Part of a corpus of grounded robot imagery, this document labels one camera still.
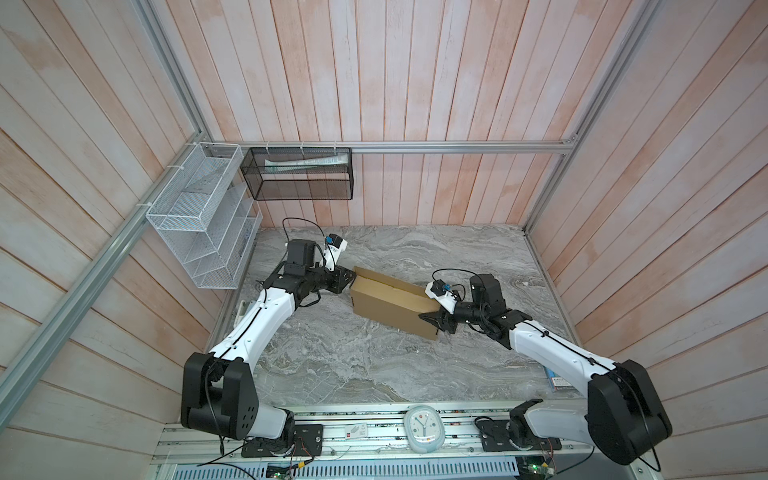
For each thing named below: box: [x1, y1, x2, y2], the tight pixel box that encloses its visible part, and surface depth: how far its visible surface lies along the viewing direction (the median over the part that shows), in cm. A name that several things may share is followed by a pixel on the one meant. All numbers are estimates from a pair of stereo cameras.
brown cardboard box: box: [350, 266, 441, 341], surface depth 83 cm
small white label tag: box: [345, 423, 369, 439], surface depth 76 cm
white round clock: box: [403, 404, 446, 454], surface depth 74 cm
